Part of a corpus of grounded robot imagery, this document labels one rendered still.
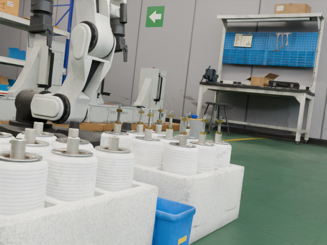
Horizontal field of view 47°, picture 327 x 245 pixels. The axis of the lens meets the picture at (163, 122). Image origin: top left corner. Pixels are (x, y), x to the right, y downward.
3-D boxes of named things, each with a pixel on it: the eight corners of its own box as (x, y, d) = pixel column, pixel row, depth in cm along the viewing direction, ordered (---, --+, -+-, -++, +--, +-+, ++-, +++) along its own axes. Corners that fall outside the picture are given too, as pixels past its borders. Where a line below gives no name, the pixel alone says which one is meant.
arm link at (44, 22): (21, 30, 152) (22, 1, 152) (39, 35, 161) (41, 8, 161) (42, 27, 146) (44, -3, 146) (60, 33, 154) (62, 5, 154)
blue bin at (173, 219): (70, 232, 97) (75, 187, 96) (99, 223, 106) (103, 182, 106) (170, 270, 82) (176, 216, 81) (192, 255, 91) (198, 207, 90)
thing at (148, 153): (118, 198, 109) (125, 137, 108) (136, 193, 117) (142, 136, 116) (146, 206, 104) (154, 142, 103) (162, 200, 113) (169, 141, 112)
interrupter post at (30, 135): (20, 144, 74) (22, 128, 74) (30, 144, 76) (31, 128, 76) (28, 146, 73) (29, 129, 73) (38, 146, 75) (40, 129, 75)
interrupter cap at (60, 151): (41, 152, 67) (42, 148, 67) (72, 150, 74) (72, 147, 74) (71, 160, 63) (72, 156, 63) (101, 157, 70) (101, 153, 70)
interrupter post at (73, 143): (62, 154, 68) (64, 136, 68) (72, 153, 70) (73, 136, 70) (71, 156, 67) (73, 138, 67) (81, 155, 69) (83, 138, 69)
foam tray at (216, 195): (72, 210, 115) (79, 153, 114) (145, 192, 148) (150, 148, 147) (182, 249, 94) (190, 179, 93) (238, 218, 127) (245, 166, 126)
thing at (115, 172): (71, 233, 78) (80, 148, 77) (101, 223, 86) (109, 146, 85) (106, 246, 73) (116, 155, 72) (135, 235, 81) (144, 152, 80)
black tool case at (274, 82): (270, 89, 572) (271, 82, 572) (299, 91, 556) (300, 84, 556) (267, 87, 541) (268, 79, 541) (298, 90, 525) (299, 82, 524)
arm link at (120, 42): (100, 51, 189) (99, 27, 189) (112, 54, 197) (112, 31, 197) (119, 47, 182) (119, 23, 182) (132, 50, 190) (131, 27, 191)
